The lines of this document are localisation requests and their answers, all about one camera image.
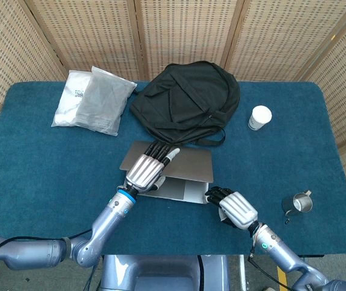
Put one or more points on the grey plastic package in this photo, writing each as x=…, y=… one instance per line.
x=104, y=101

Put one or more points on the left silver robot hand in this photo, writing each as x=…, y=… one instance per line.
x=145, y=172

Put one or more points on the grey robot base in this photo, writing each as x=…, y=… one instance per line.
x=160, y=272

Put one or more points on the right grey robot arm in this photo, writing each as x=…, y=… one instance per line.
x=294, y=260

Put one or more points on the white paper cup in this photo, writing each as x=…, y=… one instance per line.
x=260, y=117

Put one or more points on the woven bamboo folding screen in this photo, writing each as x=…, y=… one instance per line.
x=172, y=36

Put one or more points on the white plastic package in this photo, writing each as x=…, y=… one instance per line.
x=69, y=101

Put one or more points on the black backpack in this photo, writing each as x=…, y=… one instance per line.
x=188, y=100

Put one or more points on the blue table mat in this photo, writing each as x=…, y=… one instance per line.
x=54, y=169

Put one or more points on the small steel pitcher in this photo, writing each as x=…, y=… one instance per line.
x=297, y=204

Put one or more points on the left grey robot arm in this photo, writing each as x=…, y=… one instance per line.
x=63, y=239

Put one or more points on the silver laptop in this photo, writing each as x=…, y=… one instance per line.
x=178, y=172

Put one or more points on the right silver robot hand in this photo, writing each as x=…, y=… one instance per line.
x=233, y=207

